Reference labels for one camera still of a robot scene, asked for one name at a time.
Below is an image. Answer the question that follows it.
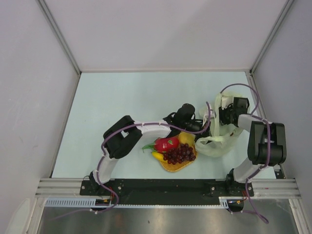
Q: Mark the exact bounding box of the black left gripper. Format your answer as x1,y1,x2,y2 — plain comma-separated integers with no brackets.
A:
180,119,215,149

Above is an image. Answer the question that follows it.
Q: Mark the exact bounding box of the yellow fake pear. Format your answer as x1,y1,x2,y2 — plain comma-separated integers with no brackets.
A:
178,132,195,146

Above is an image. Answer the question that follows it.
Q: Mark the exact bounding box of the translucent pale green plastic bag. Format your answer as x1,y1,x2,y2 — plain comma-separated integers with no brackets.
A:
195,92,250,157

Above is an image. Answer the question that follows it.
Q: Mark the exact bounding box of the dark red fake fruit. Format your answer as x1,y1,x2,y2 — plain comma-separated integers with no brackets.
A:
163,144,196,165

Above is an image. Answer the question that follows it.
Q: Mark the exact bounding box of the red fake dragon fruit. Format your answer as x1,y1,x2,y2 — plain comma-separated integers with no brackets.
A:
142,137,180,153

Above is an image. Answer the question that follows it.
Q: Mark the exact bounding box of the yellow fake banana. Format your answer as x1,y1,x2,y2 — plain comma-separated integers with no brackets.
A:
151,151,167,163

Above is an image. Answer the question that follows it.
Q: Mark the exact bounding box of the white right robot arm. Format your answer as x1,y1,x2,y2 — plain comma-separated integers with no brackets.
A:
218,97,287,196

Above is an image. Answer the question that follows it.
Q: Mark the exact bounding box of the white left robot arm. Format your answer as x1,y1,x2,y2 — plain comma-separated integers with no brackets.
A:
90,103,211,195

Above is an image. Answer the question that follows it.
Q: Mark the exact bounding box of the woven bamboo tray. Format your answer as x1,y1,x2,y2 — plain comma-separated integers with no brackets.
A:
152,144,197,173

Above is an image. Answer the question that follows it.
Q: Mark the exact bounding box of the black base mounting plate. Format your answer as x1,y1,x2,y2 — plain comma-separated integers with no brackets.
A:
80,177,254,207

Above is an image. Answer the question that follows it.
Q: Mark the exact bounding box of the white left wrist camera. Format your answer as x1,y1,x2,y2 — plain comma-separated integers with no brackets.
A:
199,110,216,122

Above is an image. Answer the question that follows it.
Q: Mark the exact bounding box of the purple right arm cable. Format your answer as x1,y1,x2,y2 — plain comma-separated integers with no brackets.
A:
219,82,270,225

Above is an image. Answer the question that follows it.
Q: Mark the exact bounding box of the white slotted cable duct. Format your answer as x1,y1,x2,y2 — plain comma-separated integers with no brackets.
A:
45,197,229,209

